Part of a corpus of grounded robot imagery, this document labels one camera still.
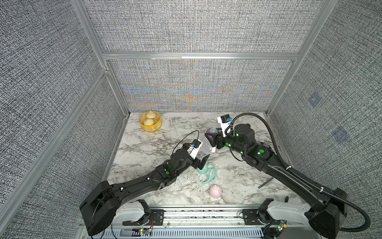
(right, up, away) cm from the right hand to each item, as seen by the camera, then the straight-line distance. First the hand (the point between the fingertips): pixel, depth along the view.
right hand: (210, 128), depth 70 cm
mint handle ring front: (+2, -27, +12) cm, 30 cm away
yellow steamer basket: (-35, 0, +38) cm, 51 cm away
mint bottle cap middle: (-2, -25, +16) cm, 29 cm away
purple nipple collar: (-1, -4, -6) cm, 7 cm away
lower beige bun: (-39, +4, +36) cm, 54 cm away
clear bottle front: (-3, -9, -4) cm, 10 cm away
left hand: (-3, -10, +6) cm, 12 cm away
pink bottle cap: (+3, -33, +8) cm, 35 cm away
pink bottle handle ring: (+1, -9, -3) cm, 10 cm away
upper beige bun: (-39, +10, +39) cm, 56 cm away
